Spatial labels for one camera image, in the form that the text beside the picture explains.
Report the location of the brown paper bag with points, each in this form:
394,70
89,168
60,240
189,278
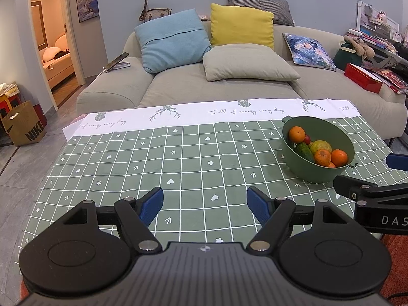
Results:
25,126

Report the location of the yellow pillow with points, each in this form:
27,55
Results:
242,25

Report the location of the phone on stand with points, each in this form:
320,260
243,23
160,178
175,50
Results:
118,61

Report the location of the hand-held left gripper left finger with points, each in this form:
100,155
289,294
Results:
151,205

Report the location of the pile of magazines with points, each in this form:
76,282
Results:
390,78

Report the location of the dark green bag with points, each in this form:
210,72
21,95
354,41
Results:
342,57

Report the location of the red box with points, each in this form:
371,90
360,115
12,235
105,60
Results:
361,78

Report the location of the orange rug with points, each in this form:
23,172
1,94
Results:
395,261

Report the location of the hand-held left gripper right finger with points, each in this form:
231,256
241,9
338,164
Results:
258,205

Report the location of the green cucumber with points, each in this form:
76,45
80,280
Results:
304,152

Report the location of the grey checked pillow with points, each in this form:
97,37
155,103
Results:
280,9

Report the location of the beige plush toy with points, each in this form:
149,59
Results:
358,47

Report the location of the patterned handbag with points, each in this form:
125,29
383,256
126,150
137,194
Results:
156,13

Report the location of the green plastic bowl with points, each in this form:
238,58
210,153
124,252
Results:
318,175

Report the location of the white desk organizer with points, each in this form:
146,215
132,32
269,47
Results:
379,22

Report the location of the green checked tablecloth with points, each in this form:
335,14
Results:
191,153

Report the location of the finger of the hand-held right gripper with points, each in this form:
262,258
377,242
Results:
398,161
350,186

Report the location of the light blue pillow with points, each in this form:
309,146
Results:
172,41

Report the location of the beige pillow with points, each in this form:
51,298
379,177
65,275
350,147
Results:
245,63

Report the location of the yellow-green pear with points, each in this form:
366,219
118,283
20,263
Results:
320,146

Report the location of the red plastic stool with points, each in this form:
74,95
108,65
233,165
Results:
8,100

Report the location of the small red plum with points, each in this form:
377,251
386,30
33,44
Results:
307,139

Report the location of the blue printed pillow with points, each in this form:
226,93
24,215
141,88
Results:
309,51

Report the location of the beige sofa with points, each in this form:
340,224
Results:
178,86

